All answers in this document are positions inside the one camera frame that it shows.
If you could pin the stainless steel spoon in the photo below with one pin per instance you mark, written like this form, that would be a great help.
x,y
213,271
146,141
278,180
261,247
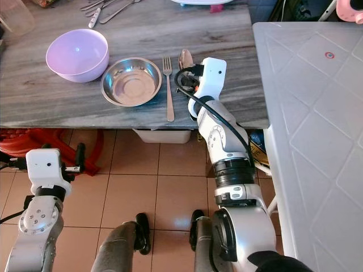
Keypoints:
x,y
185,58

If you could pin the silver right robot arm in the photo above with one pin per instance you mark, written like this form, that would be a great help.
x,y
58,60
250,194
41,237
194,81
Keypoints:
x,y
232,187

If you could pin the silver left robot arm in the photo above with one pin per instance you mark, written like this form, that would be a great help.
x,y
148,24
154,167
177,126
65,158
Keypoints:
x,y
39,226

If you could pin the stainless steel fork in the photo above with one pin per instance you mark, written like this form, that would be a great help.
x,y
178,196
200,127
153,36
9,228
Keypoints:
x,y
169,93

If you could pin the red plastic stool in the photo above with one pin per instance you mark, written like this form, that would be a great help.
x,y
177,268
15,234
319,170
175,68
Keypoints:
x,y
45,140

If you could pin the shallow stainless steel bowl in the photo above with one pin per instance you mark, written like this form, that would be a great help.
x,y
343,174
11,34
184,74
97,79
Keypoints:
x,y
131,82

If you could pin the white plastic bin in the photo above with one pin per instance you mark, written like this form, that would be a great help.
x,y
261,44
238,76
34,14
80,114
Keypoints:
x,y
161,136

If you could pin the white plate with pink clip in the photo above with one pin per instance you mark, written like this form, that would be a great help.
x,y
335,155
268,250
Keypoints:
x,y
201,2

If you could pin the long steel cutlery piece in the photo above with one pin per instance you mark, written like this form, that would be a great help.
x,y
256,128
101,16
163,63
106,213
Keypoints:
x,y
118,11

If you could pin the silver left robot leg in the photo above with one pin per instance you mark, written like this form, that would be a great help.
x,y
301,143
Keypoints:
x,y
119,246

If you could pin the silver robot leg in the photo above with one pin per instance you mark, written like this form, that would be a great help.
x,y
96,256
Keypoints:
x,y
204,243
119,246

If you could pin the blue yellow package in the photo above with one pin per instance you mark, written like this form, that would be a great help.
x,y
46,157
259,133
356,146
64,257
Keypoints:
x,y
259,148

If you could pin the purple plastic bowl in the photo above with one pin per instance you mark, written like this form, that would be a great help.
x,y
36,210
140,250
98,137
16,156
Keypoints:
x,y
77,55

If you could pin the short steel cutlery piece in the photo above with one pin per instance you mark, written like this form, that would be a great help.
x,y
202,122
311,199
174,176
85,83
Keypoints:
x,y
91,5

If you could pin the white plastic folding table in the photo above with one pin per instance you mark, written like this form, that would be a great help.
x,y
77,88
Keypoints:
x,y
312,124

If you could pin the round red sticker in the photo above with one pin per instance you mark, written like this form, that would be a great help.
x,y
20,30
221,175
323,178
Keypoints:
x,y
329,55

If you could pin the silver right robot leg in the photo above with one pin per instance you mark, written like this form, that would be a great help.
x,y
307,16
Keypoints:
x,y
204,243

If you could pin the clear plastic cup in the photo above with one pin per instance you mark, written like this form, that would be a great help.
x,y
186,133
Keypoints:
x,y
16,14

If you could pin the pink plastic container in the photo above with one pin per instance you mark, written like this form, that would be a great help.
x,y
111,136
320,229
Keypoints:
x,y
350,10

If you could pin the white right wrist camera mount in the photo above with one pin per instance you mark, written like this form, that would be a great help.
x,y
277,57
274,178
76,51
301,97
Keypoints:
x,y
212,79

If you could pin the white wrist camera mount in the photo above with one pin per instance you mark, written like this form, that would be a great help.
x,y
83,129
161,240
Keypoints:
x,y
48,167
212,79

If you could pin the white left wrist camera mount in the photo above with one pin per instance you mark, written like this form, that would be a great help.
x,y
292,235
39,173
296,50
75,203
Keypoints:
x,y
48,167

